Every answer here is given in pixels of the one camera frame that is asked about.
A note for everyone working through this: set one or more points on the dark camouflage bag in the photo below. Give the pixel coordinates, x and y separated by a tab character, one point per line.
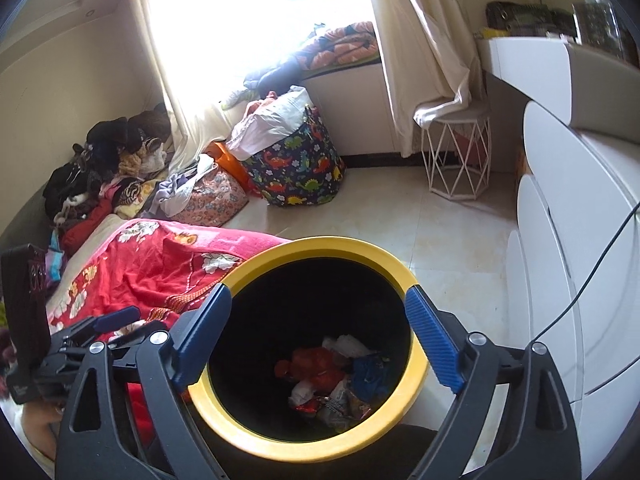
520	15

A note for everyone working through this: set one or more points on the dinosaur print laundry basket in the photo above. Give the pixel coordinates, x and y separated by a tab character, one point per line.
300	165

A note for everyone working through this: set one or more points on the clear cosmetics organizer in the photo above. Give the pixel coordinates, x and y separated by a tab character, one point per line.
597	20

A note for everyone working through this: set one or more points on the orange patterned quilt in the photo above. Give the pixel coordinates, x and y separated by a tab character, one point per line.
345	45

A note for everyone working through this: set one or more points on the pink orange garment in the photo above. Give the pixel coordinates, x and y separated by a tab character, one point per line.
260	105

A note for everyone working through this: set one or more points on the brown patterned blanket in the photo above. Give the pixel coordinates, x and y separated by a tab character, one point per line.
130	192

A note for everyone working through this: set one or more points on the blue plastic bag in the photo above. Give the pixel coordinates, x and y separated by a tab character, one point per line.
370	375

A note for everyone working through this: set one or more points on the white rounded drawer cabinet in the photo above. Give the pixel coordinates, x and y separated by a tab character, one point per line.
565	210

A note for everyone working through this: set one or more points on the green print pillow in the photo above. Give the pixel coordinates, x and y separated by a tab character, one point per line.
232	97

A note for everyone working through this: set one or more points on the white vanity desk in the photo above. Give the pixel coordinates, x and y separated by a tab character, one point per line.
540	70

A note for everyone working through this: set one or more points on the beige white garment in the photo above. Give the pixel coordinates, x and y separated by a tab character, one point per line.
145	157

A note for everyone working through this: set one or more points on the pile of dark clothes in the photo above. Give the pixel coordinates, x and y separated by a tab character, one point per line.
110	140

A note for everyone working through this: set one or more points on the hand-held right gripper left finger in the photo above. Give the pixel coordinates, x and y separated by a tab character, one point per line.
200	335

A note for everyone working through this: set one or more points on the pale lavender garment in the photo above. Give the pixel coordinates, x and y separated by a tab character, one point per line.
175	187

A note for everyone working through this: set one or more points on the person's left forearm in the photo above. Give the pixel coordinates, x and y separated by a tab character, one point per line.
40	425

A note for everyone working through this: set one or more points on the yellow rimmed black trash bin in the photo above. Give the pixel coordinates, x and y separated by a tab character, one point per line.
320	247

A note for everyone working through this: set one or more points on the white plastic bag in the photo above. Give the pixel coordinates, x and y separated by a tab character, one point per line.
270	122

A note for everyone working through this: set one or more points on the cream curtain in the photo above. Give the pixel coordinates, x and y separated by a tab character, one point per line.
425	35
170	60

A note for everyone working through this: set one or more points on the red plastic cup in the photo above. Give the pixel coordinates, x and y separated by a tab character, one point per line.
310	365

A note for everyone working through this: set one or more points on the beige mattress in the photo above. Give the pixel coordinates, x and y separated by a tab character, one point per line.
95	242

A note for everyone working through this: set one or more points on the small yellow box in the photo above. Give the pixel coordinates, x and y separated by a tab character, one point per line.
486	33

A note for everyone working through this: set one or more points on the red floral blanket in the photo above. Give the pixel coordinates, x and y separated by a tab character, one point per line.
150	270

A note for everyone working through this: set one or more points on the red cloth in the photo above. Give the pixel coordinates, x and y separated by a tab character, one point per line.
85	225

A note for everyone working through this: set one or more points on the pink floral bag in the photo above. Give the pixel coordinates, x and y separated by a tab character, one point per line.
215	200

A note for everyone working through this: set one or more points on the grey bed headboard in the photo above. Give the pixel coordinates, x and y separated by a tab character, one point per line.
25	200

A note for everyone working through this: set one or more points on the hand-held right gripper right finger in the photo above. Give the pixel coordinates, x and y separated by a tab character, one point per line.
435	340

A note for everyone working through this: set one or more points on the black down jacket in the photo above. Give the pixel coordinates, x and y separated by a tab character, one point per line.
270	77

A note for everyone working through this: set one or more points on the striped blue pink garment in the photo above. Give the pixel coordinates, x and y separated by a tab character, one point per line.
55	260

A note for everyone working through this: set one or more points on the orange bag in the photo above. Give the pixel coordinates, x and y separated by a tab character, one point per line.
227	160

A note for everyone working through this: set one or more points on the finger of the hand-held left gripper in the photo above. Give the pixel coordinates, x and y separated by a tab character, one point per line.
117	317
127	339

